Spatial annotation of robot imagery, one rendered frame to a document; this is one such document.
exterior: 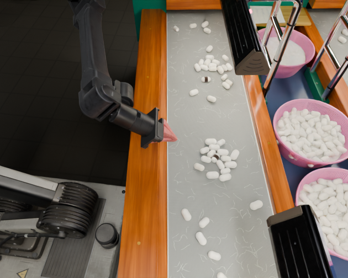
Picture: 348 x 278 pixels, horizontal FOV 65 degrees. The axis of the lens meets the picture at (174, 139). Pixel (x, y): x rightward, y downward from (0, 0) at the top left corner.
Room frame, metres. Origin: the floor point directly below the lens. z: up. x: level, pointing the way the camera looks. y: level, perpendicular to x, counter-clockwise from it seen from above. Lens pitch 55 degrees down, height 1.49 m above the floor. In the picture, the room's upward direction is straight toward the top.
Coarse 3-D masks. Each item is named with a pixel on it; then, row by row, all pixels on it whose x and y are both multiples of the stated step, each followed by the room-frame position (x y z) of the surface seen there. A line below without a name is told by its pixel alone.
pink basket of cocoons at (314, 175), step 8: (320, 168) 0.39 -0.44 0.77; (328, 168) 0.39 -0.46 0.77; (336, 168) 0.39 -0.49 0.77; (312, 176) 0.38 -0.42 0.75; (320, 176) 0.38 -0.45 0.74; (328, 176) 0.38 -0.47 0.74; (336, 176) 0.38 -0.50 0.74; (344, 176) 0.38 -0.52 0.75; (296, 192) 0.32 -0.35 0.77; (296, 200) 0.29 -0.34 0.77; (328, 248) 0.16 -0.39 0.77; (344, 256) 0.15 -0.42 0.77
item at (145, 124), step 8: (152, 112) 0.48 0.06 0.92; (136, 120) 0.43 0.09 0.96; (144, 120) 0.43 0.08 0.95; (152, 120) 0.45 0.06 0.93; (136, 128) 0.42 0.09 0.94; (144, 128) 0.42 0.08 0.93; (152, 128) 0.43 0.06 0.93; (144, 136) 0.42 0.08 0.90; (152, 136) 0.40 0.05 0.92; (144, 144) 0.40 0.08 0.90
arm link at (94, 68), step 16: (96, 0) 0.78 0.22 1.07; (80, 16) 0.75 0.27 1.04; (96, 16) 0.75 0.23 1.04; (80, 32) 0.68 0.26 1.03; (96, 32) 0.67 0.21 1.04; (96, 48) 0.60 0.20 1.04; (96, 64) 0.53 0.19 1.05; (96, 80) 0.47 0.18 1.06; (80, 96) 0.45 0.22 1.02; (96, 96) 0.43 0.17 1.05; (96, 112) 0.41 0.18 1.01
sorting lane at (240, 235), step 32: (192, 32) 1.12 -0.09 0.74; (224, 32) 1.12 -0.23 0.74; (192, 64) 0.90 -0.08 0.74; (224, 64) 0.90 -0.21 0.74; (192, 96) 0.72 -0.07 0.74; (224, 96) 0.72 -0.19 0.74; (192, 128) 0.57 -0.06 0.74; (224, 128) 0.57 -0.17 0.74; (192, 160) 0.44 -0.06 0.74; (256, 160) 0.44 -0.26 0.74; (192, 192) 0.33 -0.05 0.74; (224, 192) 0.33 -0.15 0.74; (256, 192) 0.33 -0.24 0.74; (192, 224) 0.23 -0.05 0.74; (224, 224) 0.23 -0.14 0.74; (256, 224) 0.23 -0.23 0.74; (192, 256) 0.15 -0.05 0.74; (224, 256) 0.15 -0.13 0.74; (256, 256) 0.15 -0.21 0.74
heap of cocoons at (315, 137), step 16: (304, 112) 0.64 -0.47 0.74; (288, 128) 0.57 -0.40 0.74; (304, 128) 0.57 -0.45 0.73; (320, 128) 0.57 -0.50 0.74; (336, 128) 0.56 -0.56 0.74; (288, 144) 0.50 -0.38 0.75; (304, 144) 0.50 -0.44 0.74; (320, 144) 0.50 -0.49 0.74; (336, 144) 0.50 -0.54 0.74; (320, 160) 0.44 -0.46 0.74
